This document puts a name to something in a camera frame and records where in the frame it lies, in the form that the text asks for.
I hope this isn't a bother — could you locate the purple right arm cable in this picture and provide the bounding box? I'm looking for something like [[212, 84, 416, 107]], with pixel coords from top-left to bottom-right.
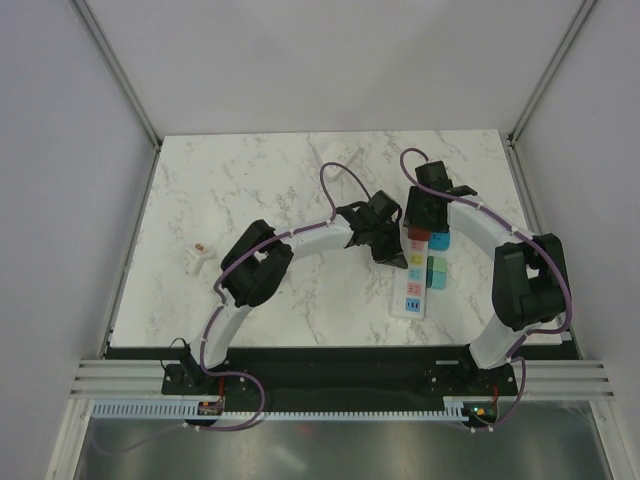
[[399, 147, 574, 434]]

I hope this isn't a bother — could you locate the aluminium frame post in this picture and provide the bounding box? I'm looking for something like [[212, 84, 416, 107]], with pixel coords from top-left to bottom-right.
[[69, 0, 164, 149], [505, 0, 599, 146]]

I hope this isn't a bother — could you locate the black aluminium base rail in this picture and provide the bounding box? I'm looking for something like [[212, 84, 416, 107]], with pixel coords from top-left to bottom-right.
[[162, 346, 518, 411]]

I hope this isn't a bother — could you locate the aluminium frame post left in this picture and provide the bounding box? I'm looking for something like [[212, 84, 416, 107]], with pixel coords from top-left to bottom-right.
[[69, 0, 164, 149]]

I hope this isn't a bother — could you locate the white long power strip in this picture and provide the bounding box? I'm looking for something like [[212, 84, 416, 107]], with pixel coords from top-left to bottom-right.
[[390, 234, 428, 320]]

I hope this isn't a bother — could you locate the red cube plug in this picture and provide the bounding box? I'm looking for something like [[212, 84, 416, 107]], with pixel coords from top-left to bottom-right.
[[407, 227, 431, 242]]

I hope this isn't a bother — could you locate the teal small adapter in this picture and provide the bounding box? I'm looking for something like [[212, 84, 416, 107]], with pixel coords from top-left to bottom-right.
[[426, 270, 447, 290]]

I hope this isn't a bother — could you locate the white cube plug tiger print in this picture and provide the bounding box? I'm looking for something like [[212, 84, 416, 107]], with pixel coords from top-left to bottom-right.
[[183, 243, 215, 275]]

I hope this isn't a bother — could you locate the white toothed cable duct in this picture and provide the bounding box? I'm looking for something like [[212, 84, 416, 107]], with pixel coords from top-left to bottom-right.
[[91, 399, 469, 422]]

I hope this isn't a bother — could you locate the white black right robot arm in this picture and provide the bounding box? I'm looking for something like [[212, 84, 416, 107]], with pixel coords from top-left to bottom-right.
[[403, 161, 571, 394]]

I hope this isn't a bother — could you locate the white triangular power strip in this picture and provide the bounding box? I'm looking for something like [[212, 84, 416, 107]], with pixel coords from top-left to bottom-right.
[[312, 141, 363, 167]]

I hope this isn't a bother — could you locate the aluminium frame post right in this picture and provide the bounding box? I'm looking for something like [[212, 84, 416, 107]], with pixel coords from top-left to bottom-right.
[[505, 0, 599, 146]]

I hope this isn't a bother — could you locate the green small adapter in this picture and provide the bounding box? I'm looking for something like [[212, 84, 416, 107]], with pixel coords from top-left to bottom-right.
[[427, 256, 447, 273]]

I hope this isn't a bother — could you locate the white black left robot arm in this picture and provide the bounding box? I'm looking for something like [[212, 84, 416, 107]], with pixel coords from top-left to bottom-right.
[[184, 191, 408, 393]]

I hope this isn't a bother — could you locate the blue small adapter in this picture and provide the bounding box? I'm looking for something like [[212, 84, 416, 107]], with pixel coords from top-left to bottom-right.
[[429, 232, 451, 252]]

